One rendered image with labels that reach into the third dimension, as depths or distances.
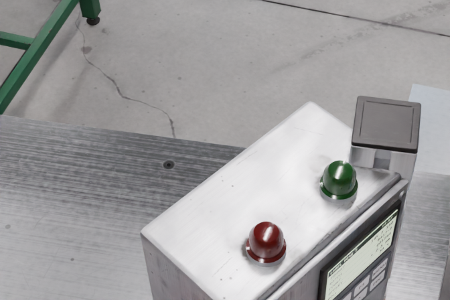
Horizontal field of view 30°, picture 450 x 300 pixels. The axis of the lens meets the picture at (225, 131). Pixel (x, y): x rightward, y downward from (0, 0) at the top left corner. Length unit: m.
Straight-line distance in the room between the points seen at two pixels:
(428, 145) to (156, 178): 0.46
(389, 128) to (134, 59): 2.25
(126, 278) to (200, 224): 0.75
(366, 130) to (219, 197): 0.11
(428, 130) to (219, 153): 0.36
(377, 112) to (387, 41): 2.27
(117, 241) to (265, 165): 0.77
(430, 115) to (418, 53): 1.33
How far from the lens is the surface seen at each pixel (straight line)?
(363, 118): 0.59
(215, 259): 0.55
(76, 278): 1.32
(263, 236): 0.53
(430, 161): 1.45
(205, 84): 2.70
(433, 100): 1.54
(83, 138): 1.48
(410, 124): 0.59
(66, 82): 2.77
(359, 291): 0.66
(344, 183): 0.56
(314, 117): 0.62
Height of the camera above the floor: 1.94
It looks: 49 degrees down
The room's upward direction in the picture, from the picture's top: 3 degrees counter-clockwise
